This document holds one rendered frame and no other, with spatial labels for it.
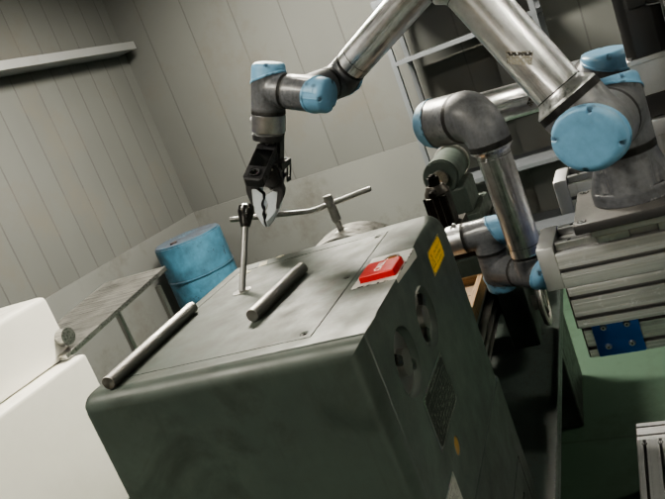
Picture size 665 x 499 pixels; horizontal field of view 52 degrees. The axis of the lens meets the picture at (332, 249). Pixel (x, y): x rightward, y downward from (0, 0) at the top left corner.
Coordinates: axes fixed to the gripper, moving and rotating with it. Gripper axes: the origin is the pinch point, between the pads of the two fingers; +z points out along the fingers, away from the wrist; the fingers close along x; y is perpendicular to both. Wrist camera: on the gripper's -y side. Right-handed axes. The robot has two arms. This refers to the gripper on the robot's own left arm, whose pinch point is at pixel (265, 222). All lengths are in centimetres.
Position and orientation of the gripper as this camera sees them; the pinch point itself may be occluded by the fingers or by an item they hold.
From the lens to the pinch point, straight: 158.6
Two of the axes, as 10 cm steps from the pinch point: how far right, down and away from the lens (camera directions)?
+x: -9.5, -1.3, 2.7
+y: 3.0, -3.3, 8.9
